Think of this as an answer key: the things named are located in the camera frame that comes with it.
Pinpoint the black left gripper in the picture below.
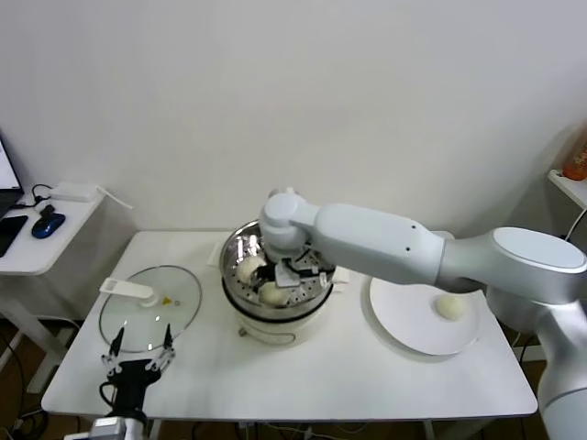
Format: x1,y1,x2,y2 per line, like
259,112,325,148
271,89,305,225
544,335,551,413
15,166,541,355
100,323,178,416

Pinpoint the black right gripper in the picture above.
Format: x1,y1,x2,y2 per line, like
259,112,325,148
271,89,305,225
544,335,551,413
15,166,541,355
254,254,332,290

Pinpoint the white steamed baozi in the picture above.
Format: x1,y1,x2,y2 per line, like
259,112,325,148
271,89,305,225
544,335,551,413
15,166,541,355
236,257,267,284
434,295,469,321
259,282,294,307

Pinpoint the stainless steel steamer basket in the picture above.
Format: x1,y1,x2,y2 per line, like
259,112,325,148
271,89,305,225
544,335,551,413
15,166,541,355
207,219,350,322

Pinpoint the white electric pot base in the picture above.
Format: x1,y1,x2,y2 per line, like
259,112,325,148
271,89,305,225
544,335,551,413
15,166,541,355
227,292,331,350

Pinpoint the white round plate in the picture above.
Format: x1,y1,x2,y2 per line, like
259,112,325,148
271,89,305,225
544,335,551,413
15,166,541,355
364,273,482,358

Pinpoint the white side table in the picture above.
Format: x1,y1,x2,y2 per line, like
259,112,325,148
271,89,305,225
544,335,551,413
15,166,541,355
0,185,105,395

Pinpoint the blue computer mouse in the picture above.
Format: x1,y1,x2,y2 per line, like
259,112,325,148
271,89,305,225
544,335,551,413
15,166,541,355
30,213,65,240

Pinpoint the white adapter box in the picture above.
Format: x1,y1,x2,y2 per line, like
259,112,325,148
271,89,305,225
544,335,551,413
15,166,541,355
50,181,100,203

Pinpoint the black smartphone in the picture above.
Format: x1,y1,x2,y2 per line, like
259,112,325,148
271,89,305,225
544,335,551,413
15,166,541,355
0,215,28,260

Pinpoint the black laptop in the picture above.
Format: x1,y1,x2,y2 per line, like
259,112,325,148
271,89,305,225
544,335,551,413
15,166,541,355
0,132,25,221

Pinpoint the orange bottle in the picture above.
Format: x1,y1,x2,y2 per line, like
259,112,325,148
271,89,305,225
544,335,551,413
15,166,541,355
562,139,587,181

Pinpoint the glass lid with white handle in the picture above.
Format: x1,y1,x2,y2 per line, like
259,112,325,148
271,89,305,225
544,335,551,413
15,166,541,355
99,264,204,355

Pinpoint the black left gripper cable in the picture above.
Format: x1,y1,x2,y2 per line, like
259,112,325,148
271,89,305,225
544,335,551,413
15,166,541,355
98,380,118,407

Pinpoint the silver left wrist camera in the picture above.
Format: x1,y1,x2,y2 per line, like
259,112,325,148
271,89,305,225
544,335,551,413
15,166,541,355
67,415,127,440

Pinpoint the thin white adapter cable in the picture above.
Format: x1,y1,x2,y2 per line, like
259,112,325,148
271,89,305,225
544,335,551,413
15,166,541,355
94,184,135,211

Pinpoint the black looped desk cable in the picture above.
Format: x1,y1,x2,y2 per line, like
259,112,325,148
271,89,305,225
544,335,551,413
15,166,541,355
11,184,59,216

